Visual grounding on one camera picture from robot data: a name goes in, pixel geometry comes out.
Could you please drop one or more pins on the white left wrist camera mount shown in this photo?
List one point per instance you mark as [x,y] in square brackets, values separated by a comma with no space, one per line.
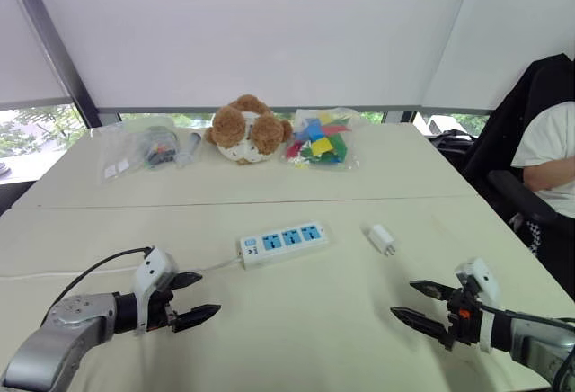
[153,270]

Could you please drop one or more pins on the black office chair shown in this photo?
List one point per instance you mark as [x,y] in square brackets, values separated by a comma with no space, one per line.
[516,158]

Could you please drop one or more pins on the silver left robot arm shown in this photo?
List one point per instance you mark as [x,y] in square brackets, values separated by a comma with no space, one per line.
[54,340]

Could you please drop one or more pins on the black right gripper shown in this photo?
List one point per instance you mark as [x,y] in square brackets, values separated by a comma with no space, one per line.
[462,320]

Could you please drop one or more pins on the person in white shirt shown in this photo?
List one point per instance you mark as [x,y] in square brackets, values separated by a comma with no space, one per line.
[548,158]

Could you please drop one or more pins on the bag of colourful blocks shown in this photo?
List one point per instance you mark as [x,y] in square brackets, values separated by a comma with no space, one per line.
[321,140]

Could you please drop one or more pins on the brown white plush toy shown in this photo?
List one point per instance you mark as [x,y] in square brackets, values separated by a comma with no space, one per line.
[246,131]

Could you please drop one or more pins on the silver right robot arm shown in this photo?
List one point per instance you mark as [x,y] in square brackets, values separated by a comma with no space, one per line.
[532,342]

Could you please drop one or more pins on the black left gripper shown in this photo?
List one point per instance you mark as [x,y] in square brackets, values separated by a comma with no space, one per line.
[161,309]

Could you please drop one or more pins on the dark window frame post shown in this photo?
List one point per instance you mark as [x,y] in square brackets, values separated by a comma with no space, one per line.
[54,46]

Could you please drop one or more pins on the white plug adapter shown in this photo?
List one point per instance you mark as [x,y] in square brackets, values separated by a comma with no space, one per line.
[381,237]

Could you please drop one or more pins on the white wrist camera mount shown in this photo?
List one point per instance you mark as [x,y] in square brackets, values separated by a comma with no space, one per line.
[153,270]
[480,284]

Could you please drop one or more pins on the clear bag of small parts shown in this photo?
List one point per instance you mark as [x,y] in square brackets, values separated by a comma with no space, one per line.
[135,149]

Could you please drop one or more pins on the white blue power strip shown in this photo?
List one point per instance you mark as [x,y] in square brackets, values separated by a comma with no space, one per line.
[283,244]

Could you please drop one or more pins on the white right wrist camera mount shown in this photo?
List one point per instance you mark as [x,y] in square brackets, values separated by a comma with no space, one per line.
[480,284]

